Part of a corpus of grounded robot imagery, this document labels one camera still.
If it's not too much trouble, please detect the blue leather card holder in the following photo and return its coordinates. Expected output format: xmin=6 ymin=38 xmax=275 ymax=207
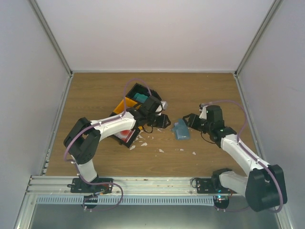
xmin=171 ymin=119 xmax=190 ymax=140

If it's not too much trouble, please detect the black three-compartment card tray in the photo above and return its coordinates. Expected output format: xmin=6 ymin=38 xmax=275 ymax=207
xmin=110 ymin=83 xmax=170 ymax=148

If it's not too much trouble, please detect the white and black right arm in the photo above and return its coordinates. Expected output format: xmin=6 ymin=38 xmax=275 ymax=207
xmin=183 ymin=104 xmax=287 ymax=213

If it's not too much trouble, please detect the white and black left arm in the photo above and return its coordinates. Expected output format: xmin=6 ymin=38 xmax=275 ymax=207
xmin=64 ymin=95 xmax=171 ymax=193

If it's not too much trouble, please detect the red and white card stack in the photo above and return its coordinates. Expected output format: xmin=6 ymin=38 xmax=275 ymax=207
xmin=114 ymin=130 xmax=134 ymax=142

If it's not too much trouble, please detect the orange middle tray bin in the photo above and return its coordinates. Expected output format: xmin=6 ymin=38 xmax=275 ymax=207
xmin=112 ymin=96 xmax=145 ymax=131

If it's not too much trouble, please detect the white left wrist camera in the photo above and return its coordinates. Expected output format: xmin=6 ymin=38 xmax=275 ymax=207
xmin=161 ymin=101 xmax=168 ymax=110

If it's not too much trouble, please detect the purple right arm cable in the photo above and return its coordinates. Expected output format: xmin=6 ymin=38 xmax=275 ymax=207
xmin=201 ymin=99 xmax=286 ymax=213

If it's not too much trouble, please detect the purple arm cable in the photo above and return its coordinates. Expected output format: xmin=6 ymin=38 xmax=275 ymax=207
xmin=201 ymin=99 xmax=286 ymax=213
xmin=64 ymin=78 xmax=153 ymax=213

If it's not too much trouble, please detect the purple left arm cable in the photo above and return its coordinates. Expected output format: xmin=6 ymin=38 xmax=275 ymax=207
xmin=64 ymin=78 xmax=153 ymax=213

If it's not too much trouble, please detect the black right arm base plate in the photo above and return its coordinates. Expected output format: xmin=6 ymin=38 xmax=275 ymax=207
xmin=192 ymin=177 xmax=235 ymax=195

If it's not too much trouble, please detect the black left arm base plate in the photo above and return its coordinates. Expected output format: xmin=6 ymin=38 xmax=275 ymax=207
xmin=67 ymin=178 xmax=113 ymax=194

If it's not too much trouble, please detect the grey slotted cable duct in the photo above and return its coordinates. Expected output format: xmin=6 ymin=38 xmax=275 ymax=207
xmin=36 ymin=195 xmax=214 ymax=206

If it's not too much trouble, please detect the aluminium front frame rail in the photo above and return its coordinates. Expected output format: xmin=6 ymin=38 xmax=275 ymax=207
xmin=26 ymin=176 xmax=197 ymax=196

